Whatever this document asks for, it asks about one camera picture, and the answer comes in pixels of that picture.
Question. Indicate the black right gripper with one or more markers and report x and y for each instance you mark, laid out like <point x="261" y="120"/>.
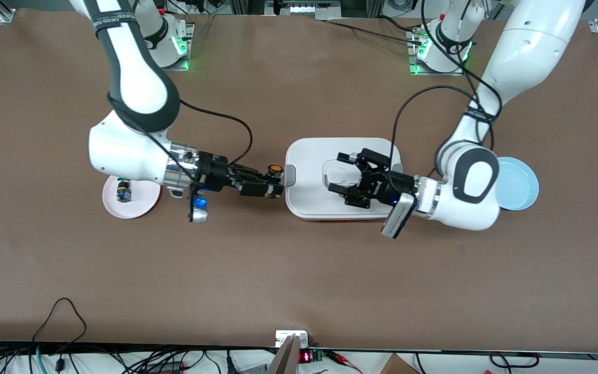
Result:
<point x="213" y="171"/>

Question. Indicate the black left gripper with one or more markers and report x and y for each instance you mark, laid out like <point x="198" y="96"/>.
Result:
<point x="388" y="185"/>

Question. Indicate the orange push-button switch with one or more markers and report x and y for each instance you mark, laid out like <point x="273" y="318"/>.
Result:
<point x="275" y="169"/>

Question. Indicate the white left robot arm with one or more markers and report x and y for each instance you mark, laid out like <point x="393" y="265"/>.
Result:
<point x="527" y="52"/>

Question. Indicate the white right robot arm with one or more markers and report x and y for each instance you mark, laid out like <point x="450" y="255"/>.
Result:
<point x="133" y="78"/>

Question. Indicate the white lidded container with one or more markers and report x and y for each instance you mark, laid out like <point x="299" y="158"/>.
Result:
<point x="309" y="197"/>

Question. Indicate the pink round plate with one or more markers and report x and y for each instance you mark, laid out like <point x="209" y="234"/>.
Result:
<point x="140" y="205"/>

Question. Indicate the light blue round plate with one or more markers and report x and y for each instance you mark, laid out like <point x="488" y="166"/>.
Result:
<point x="519" y="187"/>

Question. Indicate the circuit board with red display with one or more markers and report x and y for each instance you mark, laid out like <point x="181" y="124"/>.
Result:
<point x="307" y="356"/>

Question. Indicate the brown cardboard box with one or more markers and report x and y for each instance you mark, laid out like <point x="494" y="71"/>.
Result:
<point x="397" y="365"/>

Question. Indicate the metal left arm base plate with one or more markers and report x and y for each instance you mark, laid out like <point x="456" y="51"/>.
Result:
<point x="413" y="70"/>

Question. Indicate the green push-button switch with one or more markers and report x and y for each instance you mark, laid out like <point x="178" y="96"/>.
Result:
<point x="123" y="190"/>

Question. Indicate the small white mount block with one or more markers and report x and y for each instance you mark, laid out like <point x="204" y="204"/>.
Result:
<point x="284" y="335"/>

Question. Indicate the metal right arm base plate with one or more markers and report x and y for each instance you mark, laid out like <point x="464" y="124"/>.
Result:
<point x="190" y="47"/>

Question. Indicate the aluminium frame structure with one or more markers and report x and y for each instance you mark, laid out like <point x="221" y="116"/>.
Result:
<point x="304" y="8"/>

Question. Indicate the aluminium camera mount bar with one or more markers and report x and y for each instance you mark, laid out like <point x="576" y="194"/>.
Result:
<point x="287" y="358"/>

